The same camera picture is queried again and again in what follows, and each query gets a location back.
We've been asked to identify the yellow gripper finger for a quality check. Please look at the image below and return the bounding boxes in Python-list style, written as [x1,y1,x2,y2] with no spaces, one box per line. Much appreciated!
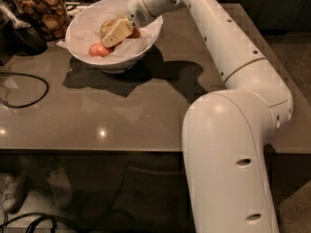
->
[101,18,133,48]

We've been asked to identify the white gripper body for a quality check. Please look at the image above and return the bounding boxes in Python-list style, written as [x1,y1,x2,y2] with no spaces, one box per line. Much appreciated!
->
[123,0,182,27]

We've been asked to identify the large apple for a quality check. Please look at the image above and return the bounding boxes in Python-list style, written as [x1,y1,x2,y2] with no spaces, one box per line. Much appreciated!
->
[99,19,122,48]

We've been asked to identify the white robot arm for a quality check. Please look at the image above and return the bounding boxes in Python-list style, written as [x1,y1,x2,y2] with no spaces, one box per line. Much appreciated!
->
[123,0,294,233]

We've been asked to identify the right red apple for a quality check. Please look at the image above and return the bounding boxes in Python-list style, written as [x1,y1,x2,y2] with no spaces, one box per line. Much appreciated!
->
[128,27,141,39]

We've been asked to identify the red apple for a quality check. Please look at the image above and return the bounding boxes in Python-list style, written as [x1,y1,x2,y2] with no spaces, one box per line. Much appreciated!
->
[88,43,112,57]
[128,27,141,39]

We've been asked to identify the white bowl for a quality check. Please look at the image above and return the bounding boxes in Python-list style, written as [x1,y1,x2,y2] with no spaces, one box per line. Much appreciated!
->
[60,0,163,74]

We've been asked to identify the front red apple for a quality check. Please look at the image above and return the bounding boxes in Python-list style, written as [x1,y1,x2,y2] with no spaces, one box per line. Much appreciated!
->
[88,43,112,57]

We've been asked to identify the white paper bowl liner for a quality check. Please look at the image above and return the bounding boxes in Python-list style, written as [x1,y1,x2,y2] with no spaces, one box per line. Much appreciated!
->
[57,0,163,72]

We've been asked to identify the glass jar of chips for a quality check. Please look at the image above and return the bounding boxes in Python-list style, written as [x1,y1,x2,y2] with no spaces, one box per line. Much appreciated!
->
[14,0,69,41]

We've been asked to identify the right white shoe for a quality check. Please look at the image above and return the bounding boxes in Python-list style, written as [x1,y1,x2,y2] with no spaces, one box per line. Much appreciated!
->
[47,167,72,209]

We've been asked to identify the white shoe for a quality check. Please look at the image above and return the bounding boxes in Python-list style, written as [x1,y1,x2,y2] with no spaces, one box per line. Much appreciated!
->
[2,172,26,214]
[47,167,72,209]

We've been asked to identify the left white shoe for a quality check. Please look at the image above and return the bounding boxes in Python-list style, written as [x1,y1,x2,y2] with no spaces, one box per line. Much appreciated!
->
[2,172,26,214]

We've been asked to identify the black appliance with handle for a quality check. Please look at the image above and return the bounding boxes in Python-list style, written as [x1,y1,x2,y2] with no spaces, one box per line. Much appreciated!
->
[0,1,48,66]

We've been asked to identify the black cable on table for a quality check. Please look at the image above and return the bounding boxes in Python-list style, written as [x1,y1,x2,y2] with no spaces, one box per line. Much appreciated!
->
[0,71,50,109]

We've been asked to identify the black floor cables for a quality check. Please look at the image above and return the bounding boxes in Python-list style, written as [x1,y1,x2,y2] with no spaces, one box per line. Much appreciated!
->
[0,211,98,233]

